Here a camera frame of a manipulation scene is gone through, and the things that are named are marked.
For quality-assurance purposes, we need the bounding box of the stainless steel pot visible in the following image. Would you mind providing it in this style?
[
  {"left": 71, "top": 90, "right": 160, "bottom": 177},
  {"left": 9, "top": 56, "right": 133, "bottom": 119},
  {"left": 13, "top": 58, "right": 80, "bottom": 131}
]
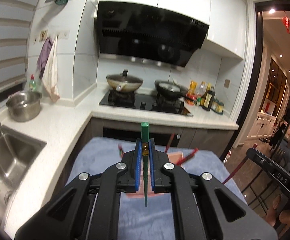
[{"left": 6, "top": 90, "right": 42, "bottom": 122}]

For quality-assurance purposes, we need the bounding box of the small green cap bottle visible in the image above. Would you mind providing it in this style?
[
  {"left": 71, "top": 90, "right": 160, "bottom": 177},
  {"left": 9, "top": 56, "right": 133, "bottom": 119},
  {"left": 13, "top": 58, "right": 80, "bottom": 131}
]
[{"left": 196, "top": 97, "right": 201, "bottom": 106}]

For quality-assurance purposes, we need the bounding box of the purple hanging cloth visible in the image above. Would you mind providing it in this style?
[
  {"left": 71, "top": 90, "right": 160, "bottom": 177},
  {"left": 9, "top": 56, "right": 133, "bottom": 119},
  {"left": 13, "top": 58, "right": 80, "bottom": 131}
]
[{"left": 37, "top": 37, "right": 53, "bottom": 79}]

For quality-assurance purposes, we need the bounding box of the steel kitchen sink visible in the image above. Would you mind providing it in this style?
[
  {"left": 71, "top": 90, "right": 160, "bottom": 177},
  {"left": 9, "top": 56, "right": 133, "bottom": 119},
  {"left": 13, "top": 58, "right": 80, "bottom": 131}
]
[{"left": 0, "top": 125, "right": 46, "bottom": 223}]

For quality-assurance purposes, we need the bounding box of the dark soy sauce bottle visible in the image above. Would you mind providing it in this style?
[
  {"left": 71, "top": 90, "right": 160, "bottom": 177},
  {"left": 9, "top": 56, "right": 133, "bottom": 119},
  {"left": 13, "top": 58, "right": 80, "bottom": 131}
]
[{"left": 202, "top": 86, "right": 215, "bottom": 111}]

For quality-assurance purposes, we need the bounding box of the black range hood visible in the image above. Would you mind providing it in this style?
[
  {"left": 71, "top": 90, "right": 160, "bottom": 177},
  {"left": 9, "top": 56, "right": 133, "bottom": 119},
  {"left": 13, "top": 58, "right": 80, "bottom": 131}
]
[{"left": 96, "top": 1, "right": 209, "bottom": 67}]

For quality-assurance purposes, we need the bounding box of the right hand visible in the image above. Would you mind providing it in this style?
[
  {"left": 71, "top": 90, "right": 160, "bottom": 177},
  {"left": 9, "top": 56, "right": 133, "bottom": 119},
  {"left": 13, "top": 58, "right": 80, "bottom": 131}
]
[{"left": 264, "top": 193, "right": 290, "bottom": 238}]

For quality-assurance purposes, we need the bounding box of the pink perforated utensil holder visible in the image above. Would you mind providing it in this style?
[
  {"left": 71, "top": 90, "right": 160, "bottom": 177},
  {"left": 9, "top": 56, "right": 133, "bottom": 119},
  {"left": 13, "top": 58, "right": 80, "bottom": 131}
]
[{"left": 127, "top": 150, "right": 183, "bottom": 199}]

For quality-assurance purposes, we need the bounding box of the grey-blue fleece mat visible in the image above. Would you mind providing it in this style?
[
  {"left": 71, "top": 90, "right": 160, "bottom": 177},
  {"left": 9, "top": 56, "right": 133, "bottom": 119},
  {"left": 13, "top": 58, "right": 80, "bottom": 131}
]
[{"left": 66, "top": 136, "right": 248, "bottom": 240}]

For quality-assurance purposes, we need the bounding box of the black gas stove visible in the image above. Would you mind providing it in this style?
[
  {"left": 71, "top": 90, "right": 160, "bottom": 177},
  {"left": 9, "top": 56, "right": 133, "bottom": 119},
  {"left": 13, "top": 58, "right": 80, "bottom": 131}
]
[{"left": 99, "top": 90, "right": 193, "bottom": 117}]

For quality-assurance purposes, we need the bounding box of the dark maroon chopstick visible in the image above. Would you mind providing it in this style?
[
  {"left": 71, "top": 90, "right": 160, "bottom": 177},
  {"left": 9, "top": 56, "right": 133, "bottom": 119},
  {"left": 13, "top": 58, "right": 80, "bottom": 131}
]
[{"left": 222, "top": 158, "right": 247, "bottom": 185}]

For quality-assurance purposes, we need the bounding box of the red instant noodle cup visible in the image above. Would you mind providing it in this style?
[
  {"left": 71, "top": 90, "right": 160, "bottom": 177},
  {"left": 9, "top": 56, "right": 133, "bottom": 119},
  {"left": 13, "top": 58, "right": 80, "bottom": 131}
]
[{"left": 185, "top": 93, "right": 197, "bottom": 105}]

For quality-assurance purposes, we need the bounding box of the black wok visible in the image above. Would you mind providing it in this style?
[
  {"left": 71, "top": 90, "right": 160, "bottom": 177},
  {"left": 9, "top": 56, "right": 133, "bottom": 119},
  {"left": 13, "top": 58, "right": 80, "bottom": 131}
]
[{"left": 155, "top": 80, "right": 189, "bottom": 101}]

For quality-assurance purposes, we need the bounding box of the white hanging towel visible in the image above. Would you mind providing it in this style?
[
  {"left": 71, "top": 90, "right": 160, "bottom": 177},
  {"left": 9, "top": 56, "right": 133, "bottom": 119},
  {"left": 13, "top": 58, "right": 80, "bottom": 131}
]
[{"left": 42, "top": 36, "right": 60, "bottom": 102}]

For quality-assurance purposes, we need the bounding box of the spice jar rack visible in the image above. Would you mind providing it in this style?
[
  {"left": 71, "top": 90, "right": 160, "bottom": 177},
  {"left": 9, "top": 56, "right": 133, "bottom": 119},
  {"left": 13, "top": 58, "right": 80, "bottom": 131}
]
[{"left": 211, "top": 98, "right": 224, "bottom": 115}]

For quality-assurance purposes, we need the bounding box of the green chopstick gold band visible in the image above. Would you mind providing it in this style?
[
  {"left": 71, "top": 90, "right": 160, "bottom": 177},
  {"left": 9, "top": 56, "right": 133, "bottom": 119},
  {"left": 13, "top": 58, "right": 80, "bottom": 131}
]
[{"left": 141, "top": 122, "right": 150, "bottom": 207}]

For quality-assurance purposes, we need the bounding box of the lidded beige wok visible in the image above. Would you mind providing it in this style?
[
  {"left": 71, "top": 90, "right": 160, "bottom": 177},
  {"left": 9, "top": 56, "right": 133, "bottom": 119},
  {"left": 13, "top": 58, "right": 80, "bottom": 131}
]
[{"left": 106, "top": 70, "right": 143, "bottom": 93}]

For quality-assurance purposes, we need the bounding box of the clear plastic bottle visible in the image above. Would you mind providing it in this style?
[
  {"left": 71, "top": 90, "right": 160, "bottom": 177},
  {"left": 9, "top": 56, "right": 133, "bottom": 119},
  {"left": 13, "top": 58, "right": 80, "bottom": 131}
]
[{"left": 197, "top": 81, "right": 207, "bottom": 101}]

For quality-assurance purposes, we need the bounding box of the dark red chopstick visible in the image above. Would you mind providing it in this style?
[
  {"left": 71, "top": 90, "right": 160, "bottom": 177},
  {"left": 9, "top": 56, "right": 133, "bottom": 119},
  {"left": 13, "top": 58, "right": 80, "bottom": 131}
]
[{"left": 164, "top": 133, "right": 175, "bottom": 153}]

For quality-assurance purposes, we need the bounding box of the green dish soap bottle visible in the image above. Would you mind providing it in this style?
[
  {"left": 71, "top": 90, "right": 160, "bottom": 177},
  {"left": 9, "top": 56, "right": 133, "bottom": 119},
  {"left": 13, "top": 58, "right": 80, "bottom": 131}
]
[{"left": 29, "top": 74, "right": 37, "bottom": 92}]

